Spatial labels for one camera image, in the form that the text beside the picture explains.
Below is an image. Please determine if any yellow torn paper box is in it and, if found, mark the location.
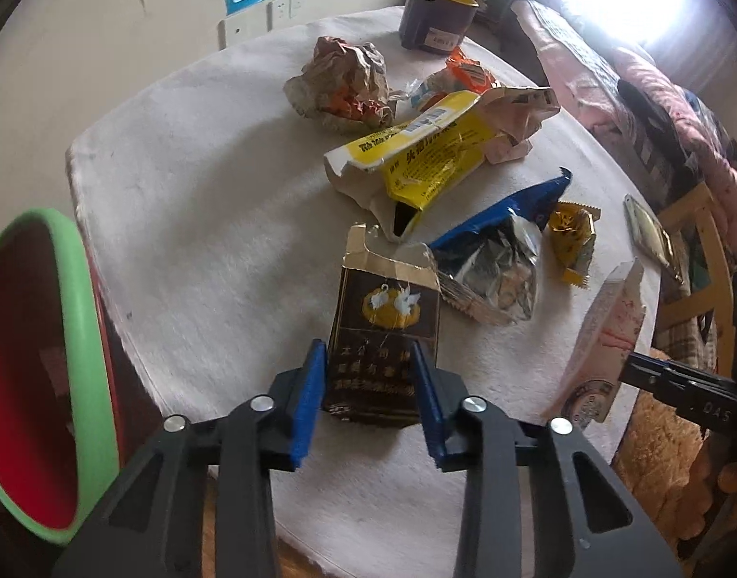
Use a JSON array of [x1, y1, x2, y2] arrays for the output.
[[323, 87, 562, 245]]

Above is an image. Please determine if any blue mug yellow inside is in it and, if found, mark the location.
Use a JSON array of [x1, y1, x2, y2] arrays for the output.
[[398, 0, 480, 55]]

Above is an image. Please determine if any pink paper carton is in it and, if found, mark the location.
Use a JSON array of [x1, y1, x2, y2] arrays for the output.
[[540, 258, 646, 428]]

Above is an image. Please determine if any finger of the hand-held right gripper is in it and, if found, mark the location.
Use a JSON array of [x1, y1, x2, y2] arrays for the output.
[[618, 354, 697, 404]]

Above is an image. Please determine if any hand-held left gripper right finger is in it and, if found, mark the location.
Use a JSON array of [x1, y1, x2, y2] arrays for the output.
[[409, 343, 685, 578]]

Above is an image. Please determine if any yellow candy wrapper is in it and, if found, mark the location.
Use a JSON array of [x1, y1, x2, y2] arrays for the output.
[[545, 200, 603, 287]]

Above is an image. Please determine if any plaid seat cushion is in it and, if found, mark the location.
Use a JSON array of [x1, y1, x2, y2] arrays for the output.
[[657, 307, 730, 351]]

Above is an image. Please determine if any tan plush cushion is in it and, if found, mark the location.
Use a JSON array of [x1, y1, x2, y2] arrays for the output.
[[612, 346, 724, 539]]

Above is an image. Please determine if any orange snack bag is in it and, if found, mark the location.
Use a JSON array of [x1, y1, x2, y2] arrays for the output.
[[425, 47, 502, 97]]

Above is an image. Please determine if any wooden chair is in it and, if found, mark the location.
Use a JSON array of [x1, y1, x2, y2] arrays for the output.
[[657, 184, 737, 338]]

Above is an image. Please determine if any red basin green rim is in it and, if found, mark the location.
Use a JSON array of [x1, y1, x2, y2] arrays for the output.
[[0, 209, 125, 546]]

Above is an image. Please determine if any black clothing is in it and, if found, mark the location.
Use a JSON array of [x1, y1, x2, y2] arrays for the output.
[[618, 78, 694, 163]]

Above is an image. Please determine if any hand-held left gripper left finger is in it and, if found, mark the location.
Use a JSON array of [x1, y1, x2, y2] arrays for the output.
[[52, 339, 327, 578]]

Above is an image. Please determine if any smartphone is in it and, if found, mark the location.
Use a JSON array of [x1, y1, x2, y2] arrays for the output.
[[622, 194, 685, 284]]

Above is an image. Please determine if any blue foil snack bag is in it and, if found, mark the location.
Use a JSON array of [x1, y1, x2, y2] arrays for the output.
[[428, 167, 574, 326]]

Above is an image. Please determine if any pink quilt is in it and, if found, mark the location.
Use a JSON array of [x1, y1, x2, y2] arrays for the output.
[[609, 48, 737, 206]]

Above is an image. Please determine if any white table cloth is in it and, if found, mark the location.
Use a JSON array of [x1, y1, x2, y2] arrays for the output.
[[65, 6, 664, 573]]

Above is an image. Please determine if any brown paper wrapper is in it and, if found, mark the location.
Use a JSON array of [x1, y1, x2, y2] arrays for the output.
[[284, 35, 399, 133]]

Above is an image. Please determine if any bed with plaid sheet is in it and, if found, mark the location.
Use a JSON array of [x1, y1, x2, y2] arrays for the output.
[[513, 0, 737, 218]]

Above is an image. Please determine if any dark cigarette box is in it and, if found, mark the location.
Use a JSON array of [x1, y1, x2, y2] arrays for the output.
[[321, 223, 441, 428]]

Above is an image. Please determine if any small white plastic wrapper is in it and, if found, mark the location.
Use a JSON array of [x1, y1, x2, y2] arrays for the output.
[[404, 75, 450, 112]]

